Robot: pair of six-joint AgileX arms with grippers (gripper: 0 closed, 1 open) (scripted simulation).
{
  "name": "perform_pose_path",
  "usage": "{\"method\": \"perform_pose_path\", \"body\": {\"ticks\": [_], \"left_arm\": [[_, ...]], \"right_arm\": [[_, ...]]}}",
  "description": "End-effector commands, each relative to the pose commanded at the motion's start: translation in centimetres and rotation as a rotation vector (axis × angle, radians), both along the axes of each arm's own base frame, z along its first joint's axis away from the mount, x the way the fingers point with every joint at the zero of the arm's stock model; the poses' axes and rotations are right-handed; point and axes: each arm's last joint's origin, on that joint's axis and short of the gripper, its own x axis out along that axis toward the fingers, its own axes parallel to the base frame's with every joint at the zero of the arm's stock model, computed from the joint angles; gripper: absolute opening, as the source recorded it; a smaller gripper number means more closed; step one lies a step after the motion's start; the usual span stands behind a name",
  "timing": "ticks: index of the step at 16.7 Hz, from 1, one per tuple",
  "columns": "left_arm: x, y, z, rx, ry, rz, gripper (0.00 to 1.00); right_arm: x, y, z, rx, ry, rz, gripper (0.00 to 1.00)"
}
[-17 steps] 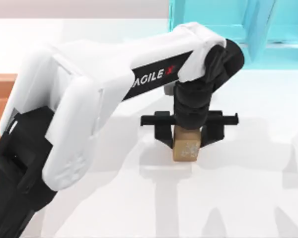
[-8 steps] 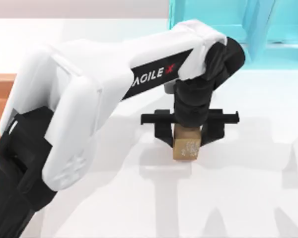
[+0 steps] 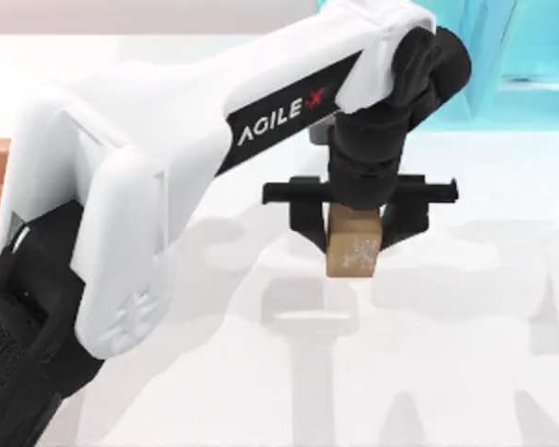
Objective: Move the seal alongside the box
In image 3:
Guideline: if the light blue rack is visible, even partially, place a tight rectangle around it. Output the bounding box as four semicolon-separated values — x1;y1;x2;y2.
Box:
314;0;559;135

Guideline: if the brown cardboard box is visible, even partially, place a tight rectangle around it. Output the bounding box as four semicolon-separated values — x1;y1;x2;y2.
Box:
324;203;385;281

